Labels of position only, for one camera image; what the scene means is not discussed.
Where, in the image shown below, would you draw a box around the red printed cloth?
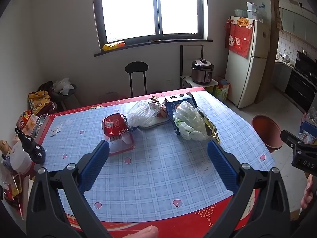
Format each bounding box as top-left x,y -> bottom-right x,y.
224,16 -> 256,59

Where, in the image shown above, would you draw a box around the person's left hand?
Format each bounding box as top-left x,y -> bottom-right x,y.
125,226 -> 159,238

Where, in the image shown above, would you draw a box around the upper kitchen cabinets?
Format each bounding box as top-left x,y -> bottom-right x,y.
278,6 -> 317,51

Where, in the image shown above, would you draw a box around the red snack packets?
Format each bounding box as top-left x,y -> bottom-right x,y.
16,109 -> 39,135

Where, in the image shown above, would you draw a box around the person's right hand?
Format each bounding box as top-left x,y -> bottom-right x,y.
300,174 -> 315,210

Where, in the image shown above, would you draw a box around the crumpled brown paper wrapper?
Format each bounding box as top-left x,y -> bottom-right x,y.
148,96 -> 169,118

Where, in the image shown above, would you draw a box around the pink plastic bin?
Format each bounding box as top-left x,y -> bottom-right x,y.
252,114 -> 283,154

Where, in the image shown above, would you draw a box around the black framed window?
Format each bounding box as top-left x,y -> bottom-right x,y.
92,0 -> 214,57

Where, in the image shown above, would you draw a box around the yellow snack packets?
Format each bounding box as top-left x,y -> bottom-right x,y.
28,90 -> 52,116

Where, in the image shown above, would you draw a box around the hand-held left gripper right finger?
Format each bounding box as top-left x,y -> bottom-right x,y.
207,140 -> 291,238

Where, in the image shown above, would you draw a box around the black metal rack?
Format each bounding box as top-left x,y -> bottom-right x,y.
180,45 -> 204,88

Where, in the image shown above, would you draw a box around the silver black rice cooker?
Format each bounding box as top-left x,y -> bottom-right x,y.
191,58 -> 214,85

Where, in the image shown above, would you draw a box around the clear tray with red rim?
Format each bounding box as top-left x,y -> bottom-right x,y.
108,131 -> 136,157

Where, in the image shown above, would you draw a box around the black bottle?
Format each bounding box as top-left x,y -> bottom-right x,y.
15,126 -> 46,164

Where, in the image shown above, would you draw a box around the white crumpled plastic bag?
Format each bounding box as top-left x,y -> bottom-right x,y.
52,78 -> 75,96

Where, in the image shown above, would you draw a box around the clear containers on refrigerator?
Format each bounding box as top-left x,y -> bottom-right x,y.
233,2 -> 267,22

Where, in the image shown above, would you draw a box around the small white side table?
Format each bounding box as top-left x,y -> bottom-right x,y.
182,76 -> 219,93

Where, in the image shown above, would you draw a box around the red foil snack bag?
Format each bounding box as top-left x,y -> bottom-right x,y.
102,113 -> 130,142

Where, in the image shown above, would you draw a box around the metal tin box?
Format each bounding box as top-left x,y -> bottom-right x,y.
32,113 -> 50,142

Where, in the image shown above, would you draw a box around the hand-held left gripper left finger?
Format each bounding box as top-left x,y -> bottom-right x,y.
26,140 -> 110,238

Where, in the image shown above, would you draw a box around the gold foil wrapper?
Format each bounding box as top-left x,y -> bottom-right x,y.
198,108 -> 221,145

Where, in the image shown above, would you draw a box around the white round pot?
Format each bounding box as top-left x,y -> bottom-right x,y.
9,141 -> 35,176

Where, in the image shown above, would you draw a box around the green printed bag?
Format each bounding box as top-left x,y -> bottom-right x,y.
214,79 -> 231,103

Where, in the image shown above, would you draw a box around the yellow snack bag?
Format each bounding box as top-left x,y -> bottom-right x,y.
102,41 -> 126,52

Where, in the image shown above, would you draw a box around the blue cardboard box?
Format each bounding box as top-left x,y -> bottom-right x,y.
164,92 -> 199,135

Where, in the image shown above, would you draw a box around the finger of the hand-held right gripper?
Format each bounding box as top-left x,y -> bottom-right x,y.
280,130 -> 304,146

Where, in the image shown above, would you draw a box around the clear ribbed plastic container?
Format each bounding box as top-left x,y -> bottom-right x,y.
126,101 -> 162,127

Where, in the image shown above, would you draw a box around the white green plastic bag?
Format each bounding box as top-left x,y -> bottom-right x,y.
173,101 -> 210,142

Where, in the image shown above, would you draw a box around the black round-back chair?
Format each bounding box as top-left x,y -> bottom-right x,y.
125,61 -> 149,98

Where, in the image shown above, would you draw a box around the black kitchen stove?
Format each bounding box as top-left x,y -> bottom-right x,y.
284,50 -> 317,113

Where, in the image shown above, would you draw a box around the white refrigerator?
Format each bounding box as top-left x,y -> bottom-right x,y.
223,17 -> 272,109

